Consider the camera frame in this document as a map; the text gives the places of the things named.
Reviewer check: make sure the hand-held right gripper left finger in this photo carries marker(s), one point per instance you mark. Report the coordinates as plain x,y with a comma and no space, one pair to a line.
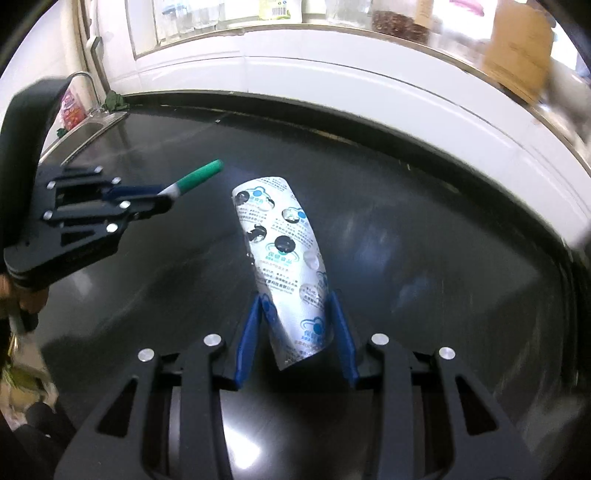
247,341

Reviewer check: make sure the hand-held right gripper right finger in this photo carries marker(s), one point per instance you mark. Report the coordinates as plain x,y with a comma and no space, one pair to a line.
344,341

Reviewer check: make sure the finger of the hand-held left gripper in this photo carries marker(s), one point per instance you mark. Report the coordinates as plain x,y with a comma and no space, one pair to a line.
147,206
134,190

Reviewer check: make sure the green marker pen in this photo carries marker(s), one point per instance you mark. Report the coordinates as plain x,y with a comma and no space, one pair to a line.
198,177

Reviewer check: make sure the silver pill blister pack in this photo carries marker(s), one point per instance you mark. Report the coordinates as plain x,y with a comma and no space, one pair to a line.
286,277

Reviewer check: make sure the steel sink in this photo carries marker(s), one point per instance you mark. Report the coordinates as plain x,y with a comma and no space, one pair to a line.
87,131

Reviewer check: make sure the green scrub cloth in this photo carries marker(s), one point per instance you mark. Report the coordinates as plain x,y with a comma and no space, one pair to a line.
114,101

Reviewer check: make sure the red pink pouch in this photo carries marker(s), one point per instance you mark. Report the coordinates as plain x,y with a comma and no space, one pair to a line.
73,108

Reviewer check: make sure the steel faucet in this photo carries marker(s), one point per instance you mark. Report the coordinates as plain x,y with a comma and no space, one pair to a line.
90,85

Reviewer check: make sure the clear glass bottles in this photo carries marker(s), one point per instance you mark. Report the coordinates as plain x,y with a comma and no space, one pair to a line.
194,18

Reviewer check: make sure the person's black pants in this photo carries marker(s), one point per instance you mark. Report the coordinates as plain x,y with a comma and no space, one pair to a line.
32,443

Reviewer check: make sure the yellow green label bottle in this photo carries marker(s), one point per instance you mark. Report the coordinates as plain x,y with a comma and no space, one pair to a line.
279,9

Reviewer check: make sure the clear glass jar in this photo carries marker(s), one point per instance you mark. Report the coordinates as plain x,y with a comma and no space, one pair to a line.
346,10

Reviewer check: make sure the jar of brown beans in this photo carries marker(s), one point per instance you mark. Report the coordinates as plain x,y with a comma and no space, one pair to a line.
399,23

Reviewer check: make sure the brown cardboard box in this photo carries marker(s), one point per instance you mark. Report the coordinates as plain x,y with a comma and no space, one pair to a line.
517,46

